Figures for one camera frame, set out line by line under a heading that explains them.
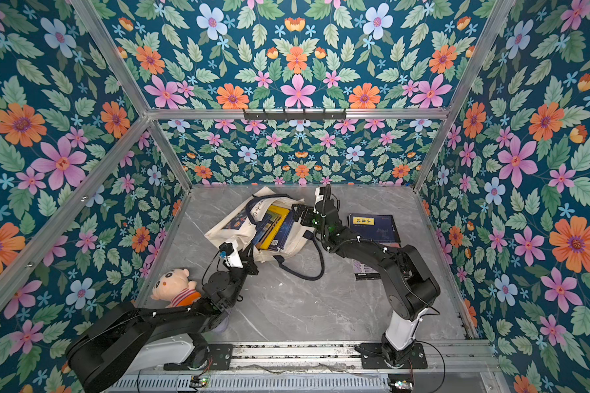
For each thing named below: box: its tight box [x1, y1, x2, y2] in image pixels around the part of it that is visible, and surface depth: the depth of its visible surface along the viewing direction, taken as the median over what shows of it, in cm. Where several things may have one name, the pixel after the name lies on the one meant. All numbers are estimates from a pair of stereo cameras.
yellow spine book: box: [259, 204, 291, 250], surface depth 99 cm
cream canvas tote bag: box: [204, 186, 325, 281], surface depth 95 cm
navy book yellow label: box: [347, 212, 402, 249], surface depth 104 cm
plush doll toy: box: [149, 267, 202, 308], surface depth 82 cm
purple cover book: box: [353, 261, 382, 281], surface depth 92 cm
